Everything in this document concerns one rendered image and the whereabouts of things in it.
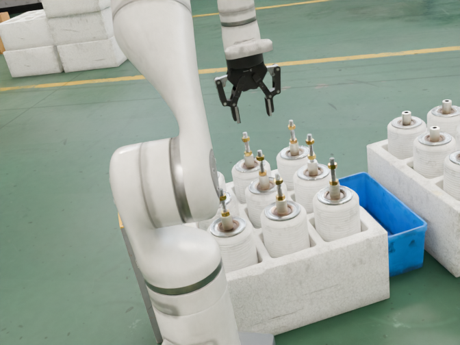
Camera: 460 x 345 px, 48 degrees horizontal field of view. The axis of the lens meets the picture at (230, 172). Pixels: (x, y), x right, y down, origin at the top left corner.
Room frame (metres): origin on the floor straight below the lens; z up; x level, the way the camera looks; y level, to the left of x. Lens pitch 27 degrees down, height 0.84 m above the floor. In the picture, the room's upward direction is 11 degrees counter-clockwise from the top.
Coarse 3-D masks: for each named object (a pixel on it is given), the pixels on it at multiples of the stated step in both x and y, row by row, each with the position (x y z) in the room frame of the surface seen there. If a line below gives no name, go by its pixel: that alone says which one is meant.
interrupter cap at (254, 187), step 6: (258, 180) 1.06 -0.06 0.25; (270, 180) 1.05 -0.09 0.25; (252, 186) 1.04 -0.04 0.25; (258, 186) 1.04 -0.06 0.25; (270, 186) 1.03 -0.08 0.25; (276, 186) 1.02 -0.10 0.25; (252, 192) 1.01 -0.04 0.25; (258, 192) 1.00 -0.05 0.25; (264, 192) 1.00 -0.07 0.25; (270, 192) 0.99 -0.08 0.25
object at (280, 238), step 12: (264, 216) 0.91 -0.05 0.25; (300, 216) 0.89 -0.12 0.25; (264, 228) 0.90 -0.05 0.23; (276, 228) 0.87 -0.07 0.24; (288, 228) 0.87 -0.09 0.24; (300, 228) 0.88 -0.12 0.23; (264, 240) 0.91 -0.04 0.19; (276, 240) 0.88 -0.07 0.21; (288, 240) 0.87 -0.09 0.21; (300, 240) 0.87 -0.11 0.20; (276, 252) 0.88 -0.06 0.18; (288, 252) 0.87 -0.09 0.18
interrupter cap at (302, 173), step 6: (300, 168) 1.08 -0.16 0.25; (306, 168) 1.07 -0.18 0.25; (318, 168) 1.06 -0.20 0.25; (324, 168) 1.05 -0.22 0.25; (300, 174) 1.05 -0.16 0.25; (306, 174) 1.05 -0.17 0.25; (318, 174) 1.04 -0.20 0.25; (324, 174) 1.03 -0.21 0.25; (306, 180) 1.02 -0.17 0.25; (312, 180) 1.02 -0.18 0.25
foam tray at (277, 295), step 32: (288, 192) 1.10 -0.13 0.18; (192, 224) 1.04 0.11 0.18; (288, 256) 0.86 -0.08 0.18; (320, 256) 0.85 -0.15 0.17; (352, 256) 0.86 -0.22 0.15; (384, 256) 0.87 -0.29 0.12; (256, 288) 0.82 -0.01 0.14; (288, 288) 0.83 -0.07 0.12; (320, 288) 0.85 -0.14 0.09; (352, 288) 0.86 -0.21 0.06; (384, 288) 0.87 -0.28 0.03; (256, 320) 0.82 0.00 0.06; (288, 320) 0.83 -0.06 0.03
